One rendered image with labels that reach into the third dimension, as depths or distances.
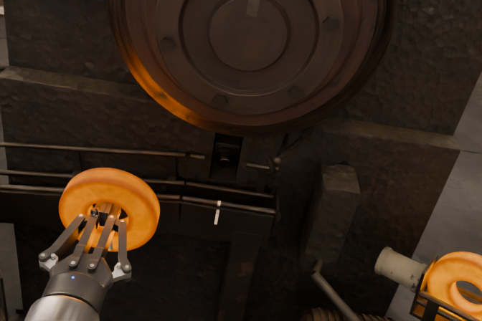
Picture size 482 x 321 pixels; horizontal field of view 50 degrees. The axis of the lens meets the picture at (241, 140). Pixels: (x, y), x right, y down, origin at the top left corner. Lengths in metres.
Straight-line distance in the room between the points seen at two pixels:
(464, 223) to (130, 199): 1.93
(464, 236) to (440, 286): 1.38
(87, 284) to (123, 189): 0.17
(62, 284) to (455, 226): 2.02
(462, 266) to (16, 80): 0.93
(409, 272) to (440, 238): 1.31
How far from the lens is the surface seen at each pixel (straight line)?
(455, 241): 2.42
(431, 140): 1.16
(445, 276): 1.08
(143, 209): 0.82
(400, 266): 1.10
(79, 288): 0.70
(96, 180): 0.80
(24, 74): 1.16
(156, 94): 0.95
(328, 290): 1.13
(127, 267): 0.74
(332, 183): 1.05
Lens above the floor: 1.39
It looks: 32 degrees down
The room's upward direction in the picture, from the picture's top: 10 degrees clockwise
